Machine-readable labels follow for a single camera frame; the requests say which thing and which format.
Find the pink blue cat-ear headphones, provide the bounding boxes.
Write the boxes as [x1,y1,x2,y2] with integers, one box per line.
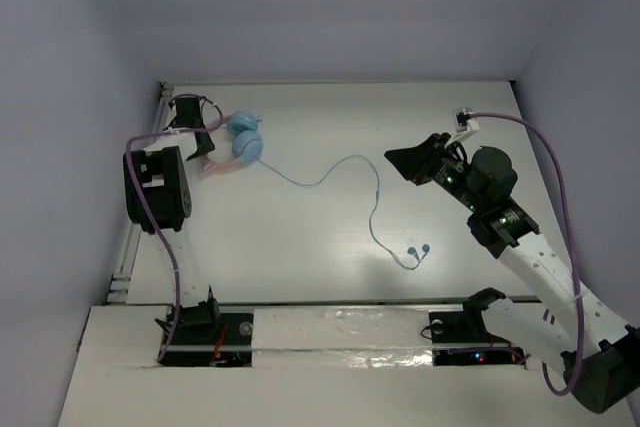
[200,103,264,177]

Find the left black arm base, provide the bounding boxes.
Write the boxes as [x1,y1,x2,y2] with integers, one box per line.
[160,299,254,368]

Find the aluminium rail left edge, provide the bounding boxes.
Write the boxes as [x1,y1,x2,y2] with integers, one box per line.
[104,82,174,305]

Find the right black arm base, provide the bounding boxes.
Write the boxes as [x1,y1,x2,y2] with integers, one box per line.
[420,288,529,367]

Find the white foil-covered foam block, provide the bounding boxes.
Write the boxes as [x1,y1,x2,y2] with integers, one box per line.
[251,307,433,369]

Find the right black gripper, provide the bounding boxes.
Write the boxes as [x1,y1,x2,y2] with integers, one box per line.
[384,132,484,213]

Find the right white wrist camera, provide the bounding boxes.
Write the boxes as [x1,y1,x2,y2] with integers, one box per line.
[451,107,479,143]

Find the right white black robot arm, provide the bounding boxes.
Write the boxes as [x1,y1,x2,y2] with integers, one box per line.
[384,133,639,414]

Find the teal earbud cable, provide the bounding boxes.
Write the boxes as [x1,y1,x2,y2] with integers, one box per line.
[257,154,432,272]

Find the aluminium rail front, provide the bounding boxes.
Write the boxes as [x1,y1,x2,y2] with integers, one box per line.
[217,295,541,309]

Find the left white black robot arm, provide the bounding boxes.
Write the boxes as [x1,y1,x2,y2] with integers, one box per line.
[123,93,222,318]

